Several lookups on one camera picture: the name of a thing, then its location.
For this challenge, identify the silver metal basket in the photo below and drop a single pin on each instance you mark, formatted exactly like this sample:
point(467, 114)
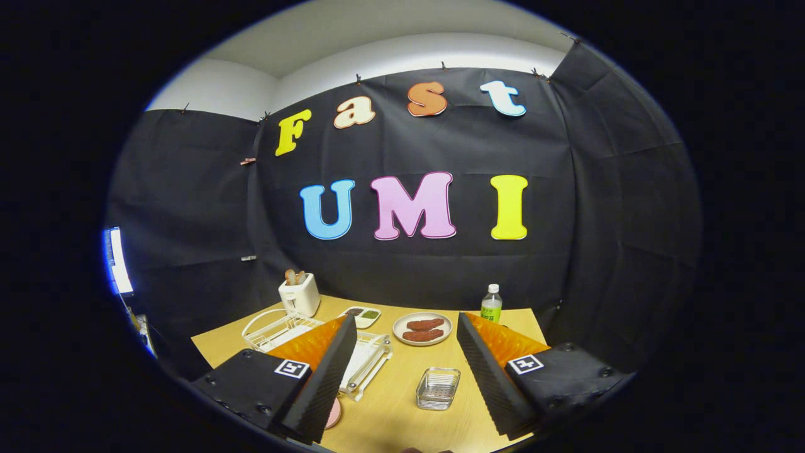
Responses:
point(438, 390)

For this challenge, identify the white plate with meat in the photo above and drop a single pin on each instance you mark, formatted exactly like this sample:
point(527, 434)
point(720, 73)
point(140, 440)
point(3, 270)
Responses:
point(448, 328)

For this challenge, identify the brown meat piece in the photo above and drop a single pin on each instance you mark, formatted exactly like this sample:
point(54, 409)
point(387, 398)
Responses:
point(425, 324)
point(422, 335)

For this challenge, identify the black backdrop cloth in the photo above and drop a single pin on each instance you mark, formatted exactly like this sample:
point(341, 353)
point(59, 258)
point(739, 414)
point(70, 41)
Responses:
point(409, 270)

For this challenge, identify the green label drink bottle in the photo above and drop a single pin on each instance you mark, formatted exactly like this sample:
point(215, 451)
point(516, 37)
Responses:
point(491, 308)

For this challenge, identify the white toaster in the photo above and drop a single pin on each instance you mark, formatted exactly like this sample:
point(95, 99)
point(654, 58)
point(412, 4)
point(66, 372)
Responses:
point(302, 299)

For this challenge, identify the bright monitor screen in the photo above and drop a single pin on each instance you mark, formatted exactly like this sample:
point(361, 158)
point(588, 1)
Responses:
point(118, 261)

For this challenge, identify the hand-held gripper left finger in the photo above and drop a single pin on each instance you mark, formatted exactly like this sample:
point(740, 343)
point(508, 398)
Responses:
point(324, 390)

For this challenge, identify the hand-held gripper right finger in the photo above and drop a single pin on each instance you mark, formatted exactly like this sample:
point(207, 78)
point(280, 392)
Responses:
point(490, 384)

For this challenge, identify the pink plate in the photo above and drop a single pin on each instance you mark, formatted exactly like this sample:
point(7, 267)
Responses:
point(333, 414)

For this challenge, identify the white divided bean dish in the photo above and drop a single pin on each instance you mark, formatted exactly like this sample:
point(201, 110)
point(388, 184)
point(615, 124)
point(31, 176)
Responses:
point(368, 322)

